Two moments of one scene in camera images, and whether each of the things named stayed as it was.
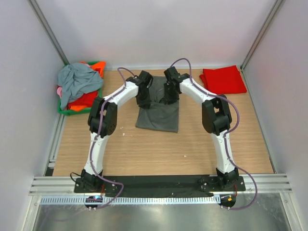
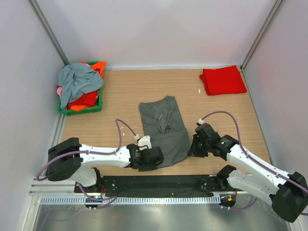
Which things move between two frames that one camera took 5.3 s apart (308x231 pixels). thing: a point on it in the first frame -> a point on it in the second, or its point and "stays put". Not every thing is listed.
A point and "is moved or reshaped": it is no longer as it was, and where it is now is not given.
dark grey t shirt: (161, 116) is moved or reshaped
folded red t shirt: (225, 81) stays put
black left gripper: (147, 102) -> (149, 167)
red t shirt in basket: (86, 100) stays put
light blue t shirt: (75, 78) stays put
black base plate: (159, 186) stays put
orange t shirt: (99, 67) stays put
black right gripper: (171, 99) -> (194, 151)
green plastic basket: (68, 113) stays put
